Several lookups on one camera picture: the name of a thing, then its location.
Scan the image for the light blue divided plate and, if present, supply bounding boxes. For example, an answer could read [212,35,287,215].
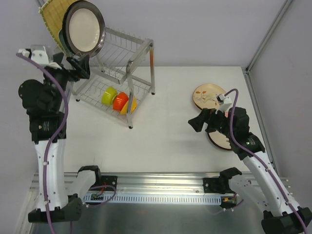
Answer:
[58,30,67,53]

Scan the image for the black rimmed round plate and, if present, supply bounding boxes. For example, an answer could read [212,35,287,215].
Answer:
[59,14,74,54]

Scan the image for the woven bamboo tray plate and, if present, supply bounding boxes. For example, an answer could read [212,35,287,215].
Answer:
[39,0,76,52]

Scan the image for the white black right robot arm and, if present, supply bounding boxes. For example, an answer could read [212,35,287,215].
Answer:
[188,107,312,234]

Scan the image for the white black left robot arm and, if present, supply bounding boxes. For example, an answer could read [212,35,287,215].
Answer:
[17,49,116,224]

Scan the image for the stainless steel dish rack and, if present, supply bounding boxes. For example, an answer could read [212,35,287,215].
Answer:
[68,27,155,129]

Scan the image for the beige leaf round plate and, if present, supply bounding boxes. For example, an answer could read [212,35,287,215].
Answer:
[207,131,232,151]

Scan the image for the beige bird round plate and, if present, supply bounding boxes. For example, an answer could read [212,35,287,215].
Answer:
[193,83,226,110]

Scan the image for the lime green bowl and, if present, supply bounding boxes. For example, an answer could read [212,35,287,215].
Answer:
[101,86,118,106]

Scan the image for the orange bowl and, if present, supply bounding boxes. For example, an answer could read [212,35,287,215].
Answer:
[113,92,129,111]

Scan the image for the yellow bowl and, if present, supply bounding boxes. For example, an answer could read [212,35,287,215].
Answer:
[119,96,137,115]

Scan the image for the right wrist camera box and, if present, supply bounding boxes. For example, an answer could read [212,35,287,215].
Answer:
[216,94,232,113]

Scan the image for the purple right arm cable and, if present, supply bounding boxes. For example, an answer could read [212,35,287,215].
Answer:
[204,89,308,234]

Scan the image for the aluminium right frame post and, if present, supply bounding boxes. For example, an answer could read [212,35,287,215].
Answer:
[245,0,295,74]

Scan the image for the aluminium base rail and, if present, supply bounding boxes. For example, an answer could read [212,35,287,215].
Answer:
[29,172,293,197]

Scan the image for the white slotted cable duct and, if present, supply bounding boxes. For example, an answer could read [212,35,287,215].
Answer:
[82,192,222,205]

